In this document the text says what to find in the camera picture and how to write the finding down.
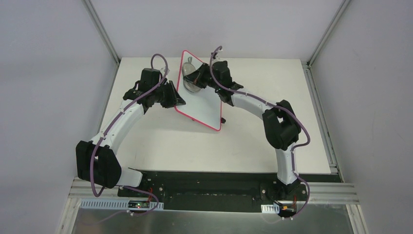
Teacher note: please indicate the corner aluminium post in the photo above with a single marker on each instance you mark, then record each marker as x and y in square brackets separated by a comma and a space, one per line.
[94, 16]
[329, 30]

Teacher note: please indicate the left white cable duct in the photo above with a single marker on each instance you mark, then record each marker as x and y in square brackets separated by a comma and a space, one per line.
[121, 204]

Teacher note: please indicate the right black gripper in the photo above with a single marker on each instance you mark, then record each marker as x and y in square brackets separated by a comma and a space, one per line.
[201, 75]

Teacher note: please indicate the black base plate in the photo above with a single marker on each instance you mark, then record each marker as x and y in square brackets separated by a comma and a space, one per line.
[213, 192]

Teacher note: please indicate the right white cable duct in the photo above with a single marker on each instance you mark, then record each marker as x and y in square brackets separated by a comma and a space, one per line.
[270, 209]

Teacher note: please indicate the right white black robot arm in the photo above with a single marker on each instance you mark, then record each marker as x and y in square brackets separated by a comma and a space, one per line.
[280, 125]

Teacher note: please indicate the silver mesh sponge eraser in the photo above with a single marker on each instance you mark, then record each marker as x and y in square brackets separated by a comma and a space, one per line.
[187, 69]

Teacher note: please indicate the left corner aluminium post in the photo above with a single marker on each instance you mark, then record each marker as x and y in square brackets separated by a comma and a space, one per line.
[94, 16]

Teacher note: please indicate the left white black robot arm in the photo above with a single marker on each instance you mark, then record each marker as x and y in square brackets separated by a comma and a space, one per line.
[96, 159]

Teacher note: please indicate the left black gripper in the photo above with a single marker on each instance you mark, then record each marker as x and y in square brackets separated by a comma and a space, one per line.
[169, 95]

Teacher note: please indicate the white cable duct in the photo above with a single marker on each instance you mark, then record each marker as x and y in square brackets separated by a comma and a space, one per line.
[270, 209]
[121, 204]

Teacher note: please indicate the right corner aluminium post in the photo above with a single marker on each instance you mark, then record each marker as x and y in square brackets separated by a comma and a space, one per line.
[329, 30]

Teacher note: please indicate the red-framed whiteboard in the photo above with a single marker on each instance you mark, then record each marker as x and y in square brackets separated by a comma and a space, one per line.
[202, 105]

